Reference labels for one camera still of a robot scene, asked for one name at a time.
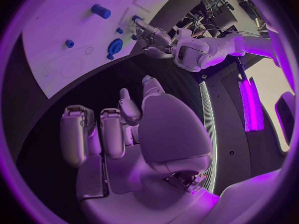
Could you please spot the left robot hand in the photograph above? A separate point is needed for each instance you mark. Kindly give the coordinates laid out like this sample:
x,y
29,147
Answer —
x,y
158,41

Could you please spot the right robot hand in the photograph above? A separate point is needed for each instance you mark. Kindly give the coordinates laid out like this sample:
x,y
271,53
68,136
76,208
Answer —
x,y
172,130

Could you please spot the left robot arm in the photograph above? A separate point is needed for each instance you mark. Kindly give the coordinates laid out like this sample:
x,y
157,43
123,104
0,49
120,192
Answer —
x,y
222,44

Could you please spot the white task board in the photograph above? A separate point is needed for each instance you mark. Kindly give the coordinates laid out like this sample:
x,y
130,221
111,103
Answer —
x,y
70,22

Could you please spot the blue block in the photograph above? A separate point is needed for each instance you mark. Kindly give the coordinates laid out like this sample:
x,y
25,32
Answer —
x,y
136,18
134,37

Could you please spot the large blue gear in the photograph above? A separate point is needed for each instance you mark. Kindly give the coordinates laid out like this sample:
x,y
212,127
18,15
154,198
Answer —
x,y
115,45

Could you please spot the small blue gear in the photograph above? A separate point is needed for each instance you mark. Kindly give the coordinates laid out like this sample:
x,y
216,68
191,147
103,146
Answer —
x,y
110,56

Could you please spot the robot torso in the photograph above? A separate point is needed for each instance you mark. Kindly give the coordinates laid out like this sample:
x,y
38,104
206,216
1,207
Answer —
x,y
233,134

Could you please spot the dark workshop rack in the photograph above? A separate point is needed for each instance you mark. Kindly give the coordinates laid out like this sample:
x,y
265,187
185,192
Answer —
x,y
217,15

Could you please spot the short blue cylinder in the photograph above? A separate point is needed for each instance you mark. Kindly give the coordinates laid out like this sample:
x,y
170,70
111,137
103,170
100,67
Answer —
x,y
100,11

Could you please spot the glowing light bar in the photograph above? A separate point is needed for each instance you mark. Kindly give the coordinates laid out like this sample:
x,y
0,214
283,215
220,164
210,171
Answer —
x,y
250,106

